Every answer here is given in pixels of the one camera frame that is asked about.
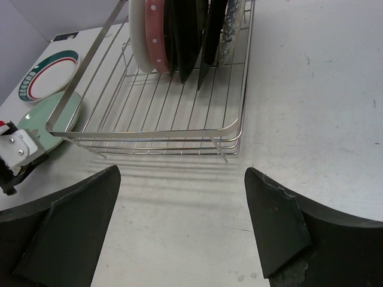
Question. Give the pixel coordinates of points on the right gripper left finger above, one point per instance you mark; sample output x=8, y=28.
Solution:
x=56, y=240

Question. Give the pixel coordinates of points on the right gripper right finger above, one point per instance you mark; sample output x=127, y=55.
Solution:
x=304, y=243

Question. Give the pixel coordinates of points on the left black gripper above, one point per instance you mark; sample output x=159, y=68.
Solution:
x=9, y=180

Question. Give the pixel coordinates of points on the wire dish rack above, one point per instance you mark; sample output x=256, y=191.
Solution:
x=111, y=107

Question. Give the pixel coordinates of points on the white plate green rim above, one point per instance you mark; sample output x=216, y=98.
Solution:
x=49, y=76
x=138, y=37

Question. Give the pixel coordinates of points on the pink dotted plate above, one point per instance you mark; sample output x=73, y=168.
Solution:
x=154, y=32

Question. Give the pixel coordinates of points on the teal square plate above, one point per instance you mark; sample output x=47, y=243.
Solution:
x=184, y=22

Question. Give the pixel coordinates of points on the speckled round plate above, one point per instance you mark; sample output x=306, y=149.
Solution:
x=231, y=28

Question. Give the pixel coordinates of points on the black floral square plate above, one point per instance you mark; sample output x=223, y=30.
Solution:
x=206, y=59

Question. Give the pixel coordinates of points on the left blue table label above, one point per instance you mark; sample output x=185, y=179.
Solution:
x=65, y=36

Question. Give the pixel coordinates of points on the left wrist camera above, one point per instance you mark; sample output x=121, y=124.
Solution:
x=18, y=147

